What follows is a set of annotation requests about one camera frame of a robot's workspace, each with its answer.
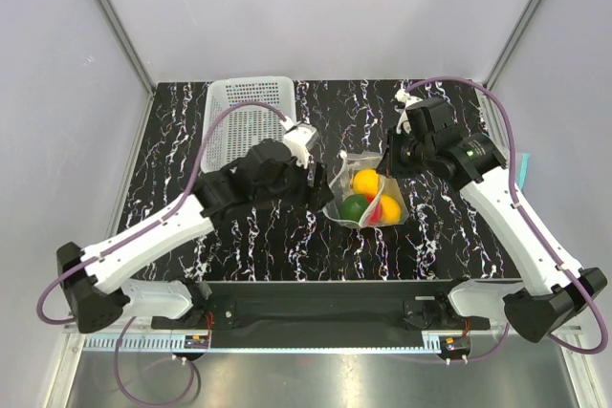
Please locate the yellow orange fruit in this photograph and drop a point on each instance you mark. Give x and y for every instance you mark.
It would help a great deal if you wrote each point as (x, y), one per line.
(366, 182)

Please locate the spare clear zip bags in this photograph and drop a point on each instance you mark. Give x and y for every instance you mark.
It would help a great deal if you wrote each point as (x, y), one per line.
(521, 168)

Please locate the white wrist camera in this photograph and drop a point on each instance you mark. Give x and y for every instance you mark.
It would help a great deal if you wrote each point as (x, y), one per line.
(299, 138)
(403, 100)

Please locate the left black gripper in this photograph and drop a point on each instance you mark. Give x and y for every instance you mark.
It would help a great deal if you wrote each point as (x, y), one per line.
(308, 197)

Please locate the yellow lemon fruit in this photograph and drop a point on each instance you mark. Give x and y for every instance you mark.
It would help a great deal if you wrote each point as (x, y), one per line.
(391, 211)

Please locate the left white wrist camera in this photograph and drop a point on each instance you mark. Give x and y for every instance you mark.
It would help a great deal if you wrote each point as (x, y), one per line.
(299, 138)

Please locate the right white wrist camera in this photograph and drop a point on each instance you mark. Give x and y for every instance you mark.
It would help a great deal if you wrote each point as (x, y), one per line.
(403, 100)

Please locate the clear dotted zip bag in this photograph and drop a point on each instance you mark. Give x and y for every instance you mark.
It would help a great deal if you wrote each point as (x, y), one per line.
(341, 186)

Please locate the white perforated plastic basket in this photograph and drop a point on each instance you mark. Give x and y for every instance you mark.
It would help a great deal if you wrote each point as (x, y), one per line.
(245, 127)

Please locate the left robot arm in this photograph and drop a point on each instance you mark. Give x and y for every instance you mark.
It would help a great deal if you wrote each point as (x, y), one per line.
(98, 281)

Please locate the green lime fruit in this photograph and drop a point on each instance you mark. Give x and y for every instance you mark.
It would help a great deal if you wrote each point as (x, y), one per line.
(353, 207)

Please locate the left aluminium frame post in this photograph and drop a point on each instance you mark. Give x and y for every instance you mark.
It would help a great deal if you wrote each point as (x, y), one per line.
(127, 47)

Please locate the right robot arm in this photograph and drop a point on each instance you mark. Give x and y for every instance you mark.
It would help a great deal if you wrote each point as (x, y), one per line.
(553, 287)

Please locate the white slotted cable duct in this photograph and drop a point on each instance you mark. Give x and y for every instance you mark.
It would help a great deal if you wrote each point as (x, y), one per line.
(272, 342)

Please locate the red apple fruit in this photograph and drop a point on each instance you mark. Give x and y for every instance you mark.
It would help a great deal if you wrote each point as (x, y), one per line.
(377, 215)

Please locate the aluminium frame post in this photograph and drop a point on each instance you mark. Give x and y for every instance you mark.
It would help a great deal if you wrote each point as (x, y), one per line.
(520, 28)
(127, 47)

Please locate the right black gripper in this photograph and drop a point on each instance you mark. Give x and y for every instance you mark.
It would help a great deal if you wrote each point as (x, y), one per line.
(389, 165)

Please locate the right aluminium frame post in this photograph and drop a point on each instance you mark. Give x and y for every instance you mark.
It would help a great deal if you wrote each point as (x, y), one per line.
(520, 28)

